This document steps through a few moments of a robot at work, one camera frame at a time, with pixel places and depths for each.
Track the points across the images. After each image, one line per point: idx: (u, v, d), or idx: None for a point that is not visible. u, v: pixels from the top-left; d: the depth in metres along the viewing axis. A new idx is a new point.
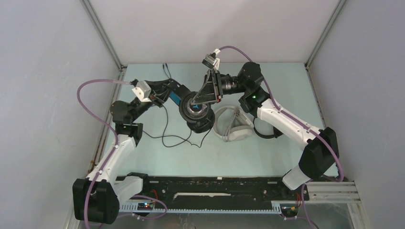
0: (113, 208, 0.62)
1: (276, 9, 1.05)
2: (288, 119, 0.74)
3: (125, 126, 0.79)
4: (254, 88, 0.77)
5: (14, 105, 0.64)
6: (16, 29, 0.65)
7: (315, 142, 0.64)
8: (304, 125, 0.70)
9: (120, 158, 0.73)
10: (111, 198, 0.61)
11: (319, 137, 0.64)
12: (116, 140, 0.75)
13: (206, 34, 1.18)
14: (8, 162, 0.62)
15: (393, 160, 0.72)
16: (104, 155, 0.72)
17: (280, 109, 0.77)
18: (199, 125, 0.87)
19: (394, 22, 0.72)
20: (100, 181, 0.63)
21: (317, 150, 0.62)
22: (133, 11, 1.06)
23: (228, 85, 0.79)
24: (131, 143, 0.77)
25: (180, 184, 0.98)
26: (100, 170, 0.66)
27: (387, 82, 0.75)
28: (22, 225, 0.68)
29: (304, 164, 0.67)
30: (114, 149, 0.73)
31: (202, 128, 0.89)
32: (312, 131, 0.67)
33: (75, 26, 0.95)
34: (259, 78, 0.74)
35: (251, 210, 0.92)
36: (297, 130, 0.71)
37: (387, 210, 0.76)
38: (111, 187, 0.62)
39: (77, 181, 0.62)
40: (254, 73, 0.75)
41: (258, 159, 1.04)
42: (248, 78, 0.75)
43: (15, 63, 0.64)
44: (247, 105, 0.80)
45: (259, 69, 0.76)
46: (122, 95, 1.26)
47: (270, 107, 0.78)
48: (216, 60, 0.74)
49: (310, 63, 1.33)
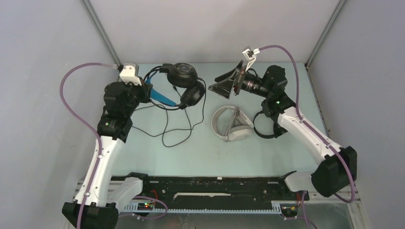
0: (113, 216, 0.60)
1: (276, 9, 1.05)
2: (309, 130, 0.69)
3: (108, 123, 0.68)
4: (276, 91, 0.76)
5: (14, 105, 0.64)
6: (16, 30, 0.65)
7: (332, 160, 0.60)
8: (325, 140, 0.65)
9: (108, 168, 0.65)
10: (107, 213, 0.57)
11: (338, 155, 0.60)
12: (99, 149, 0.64)
13: (206, 34, 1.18)
14: (8, 163, 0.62)
15: (393, 160, 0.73)
16: (90, 168, 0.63)
17: (302, 118, 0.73)
18: (195, 94, 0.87)
19: (394, 23, 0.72)
20: (89, 205, 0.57)
21: (333, 168, 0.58)
22: (132, 11, 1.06)
23: (249, 83, 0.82)
24: (118, 145, 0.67)
25: (180, 184, 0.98)
26: (86, 192, 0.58)
27: (387, 83, 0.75)
28: (23, 225, 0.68)
29: (317, 179, 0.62)
30: (98, 160, 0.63)
31: (198, 97, 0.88)
32: (331, 147, 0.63)
33: (75, 26, 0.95)
34: (282, 82, 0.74)
35: (251, 210, 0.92)
36: (315, 142, 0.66)
37: (388, 211, 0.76)
38: (103, 207, 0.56)
39: (65, 204, 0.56)
40: (278, 76, 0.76)
41: (258, 159, 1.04)
42: (271, 80, 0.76)
43: (15, 63, 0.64)
44: (269, 110, 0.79)
45: (283, 74, 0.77)
46: None
47: (292, 115, 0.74)
48: (252, 60, 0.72)
49: (311, 63, 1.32)
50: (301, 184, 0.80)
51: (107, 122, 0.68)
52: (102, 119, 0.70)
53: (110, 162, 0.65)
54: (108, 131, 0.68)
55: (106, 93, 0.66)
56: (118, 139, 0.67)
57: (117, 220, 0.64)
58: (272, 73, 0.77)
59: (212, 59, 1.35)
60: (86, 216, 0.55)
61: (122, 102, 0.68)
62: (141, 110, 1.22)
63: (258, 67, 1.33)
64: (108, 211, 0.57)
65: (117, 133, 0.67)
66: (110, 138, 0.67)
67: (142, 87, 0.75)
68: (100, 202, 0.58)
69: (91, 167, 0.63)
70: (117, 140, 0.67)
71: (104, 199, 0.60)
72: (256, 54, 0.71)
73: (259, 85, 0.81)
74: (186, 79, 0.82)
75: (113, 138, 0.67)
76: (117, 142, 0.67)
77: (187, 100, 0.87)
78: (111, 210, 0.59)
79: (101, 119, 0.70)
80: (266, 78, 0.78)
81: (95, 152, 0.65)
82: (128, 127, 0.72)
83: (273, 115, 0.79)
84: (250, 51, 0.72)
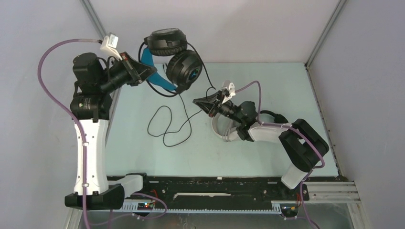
0: (119, 195, 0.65)
1: (275, 9, 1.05)
2: (269, 126, 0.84)
3: (82, 103, 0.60)
4: (249, 121, 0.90)
5: (14, 105, 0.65)
6: (16, 29, 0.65)
7: (291, 133, 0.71)
8: (278, 125, 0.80)
9: (99, 153, 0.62)
10: (111, 194, 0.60)
11: (292, 128, 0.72)
12: (82, 136, 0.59)
13: (206, 34, 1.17)
14: (9, 163, 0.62)
15: (393, 161, 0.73)
16: (79, 158, 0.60)
17: (262, 122, 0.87)
18: (177, 68, 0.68)
19: (393, 24, 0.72)
20: (91, 194, 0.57)
21: (291, 136, 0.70)
22: (132, 11, 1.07)
23: (225, 109, 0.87)
24: (102, 125, 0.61)
25: (180, 184, 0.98)
26: (84, 183, 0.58)
27: (386, 83, 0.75)
28: (23, 225, 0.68)
29: (293, 159, 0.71)
30: (85, 148, 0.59)
31: (179, 70, 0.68)
32: (284, 126, 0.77)
33: (74, 26, 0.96)
34: (254, 116, 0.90)
35: (251, 209, 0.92)
36: (274, 131, 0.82)
37: (387, 211, 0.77)
38: (109, 192, 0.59)
39: (66, 199, 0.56)
40: (250, 111, 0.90)
41: (258, 158, 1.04)
42: (245, 114, 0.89)
43: (15, 63, 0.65)
44: (242, 134, 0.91)
45: (253, 109, 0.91)
46: (124, 96, 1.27)
47: (254, 125, 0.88)
48: (228, 98, 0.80)
49: (310, 63, 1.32)
50: (296, 177, 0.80)
51: (81, 103, 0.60)
52: (74, 99, 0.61)
53: (98, 145, 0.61)
54: (84, 112, 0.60)
55: (75, 65, 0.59)
56: (100, 122, 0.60)
57: (123, 197, 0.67)
58: (246, 109, 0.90)
59: (212, 59, 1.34)
60: (92, 204, 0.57)
61: (97, 75, 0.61)
62: (141, 110, 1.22)
63: (258, 67, 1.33)
64: (111, 193, 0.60)
65: (96, 113, 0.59)
66: (90, 121, 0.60)
67: (123, 61, 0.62)
68: (102, 188, 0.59)
69: (79, 157, 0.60)
70: (99, 123, 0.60)
71: (105, 183, 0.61)
72: (232, 95, 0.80)
73: (234, 111, 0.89)
74: (166, 41, 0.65)
75: (94, 120, 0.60)
76: (100, 124, 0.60)
77: (169, 74, 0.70)
78: (114, 192, 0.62)
79: (72, 99, 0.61)
80: (240, 111, 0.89)
81: (79, 139, 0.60)
82: (108, 104, 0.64)
83: (247, 137, 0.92)
84: (229, 90, 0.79)
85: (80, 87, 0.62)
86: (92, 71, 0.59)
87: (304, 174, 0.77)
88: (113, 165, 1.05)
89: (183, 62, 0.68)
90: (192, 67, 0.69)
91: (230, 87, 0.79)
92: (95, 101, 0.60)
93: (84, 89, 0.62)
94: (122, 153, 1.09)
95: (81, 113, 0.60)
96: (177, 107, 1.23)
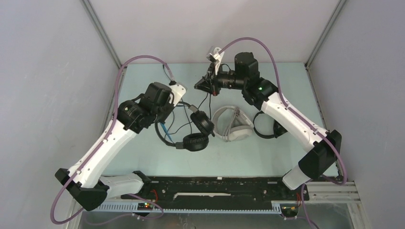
0: (98, 198, 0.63)
1: (275, 9, 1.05)
2: (294, 117, 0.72)
3: (128, 108, 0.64)
4: (249, 74, 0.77)
5: (15, 104, 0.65)
6: (16, 28, 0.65)
7: (321, 146, 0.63)
8: (310, 126, 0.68)
9: (109, 155, 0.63)
10: (88, 193, 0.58)
11: (327, 141, 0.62)
12: (106, 133, 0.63)
13: (206, 34, 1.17)
14: (9, 163, 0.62)
15: (393, 160, 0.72)
16: (91, 147, 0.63)
17: (287, 105, 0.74)
18: (192, 142, 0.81)
19: (392, 24, 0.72)
20: (75, 182, 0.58)
21: (324, 153, 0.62)
22: (132, 11, 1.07)
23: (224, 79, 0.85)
24: (127, 135, 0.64)
25: (180, 184, 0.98)
26: (78, 170, 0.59)
27: (386, 82, 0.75)
28: (23, 224, 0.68)
29: (305, 163, 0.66)
30: (101, 144, 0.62)
31: (192, 143, 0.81)
32: (319, 134, 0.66)
33: (75, 26, 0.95)
34: (252, 64, 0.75)
35: (251, 209, 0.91)
36: (303, 130, 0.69)
37: (386, 210, 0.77)
38: (87, 192, 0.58)
39: (59, 170, 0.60)
40: (247, 59, 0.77)
41: (259, 159, 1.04)
42: (241, 65, 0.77)
43: (15, 63, 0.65)
44: (251, 98, 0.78)
45: (251, 57, 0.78)
46: (123, 96, 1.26)
47: (277, 102, 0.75)
48: (217, 63, 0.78)
49: (310, 63, 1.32)
50: (298, 180, 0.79)
51: (128, 107, 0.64)
52: (126, 102, 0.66)
53: (111, 149, 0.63)
54: (125, 117, 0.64)
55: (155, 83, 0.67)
56: (128, 131, 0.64)
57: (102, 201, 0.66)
58: (241, 58, 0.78)
59: None
60: (69, 189, 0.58)
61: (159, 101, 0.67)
62: None
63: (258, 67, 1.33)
64: (90, 193, 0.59)
65: (131, 123, 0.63)
66: (121, 127, 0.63)
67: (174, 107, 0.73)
68: (86, 184, 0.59)
69: (93, 147, 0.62)
70: (126, 132, 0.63)
71: (92, 182, 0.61)
72: (218, 57, 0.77)
73: (234, 78, 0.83)
74: (205, 125, 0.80)
75: (125, 128, 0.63)
76: (126, 133, 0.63)
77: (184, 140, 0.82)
78: (95, 193, 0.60)
79: (127, 101, 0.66)
80: (236, 66, 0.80)
81: (103, 133, 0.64)
82: (145, 124, 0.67)
83: (258, 101, 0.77)
84: (211, 55, 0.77)
85: (142, 98, 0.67)
86: (158, 96, 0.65)
87: (307, 179, 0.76)
88: (113, 165, 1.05)
89: (200, 141, 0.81)
90: (201, 147, 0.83)
91: (215, 49, 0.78)
92: (138, 114, 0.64)
93: (142, 100, 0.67)
94: (123, 152, 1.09)
95: (122, 116, 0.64)
96: (179, 105, 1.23)
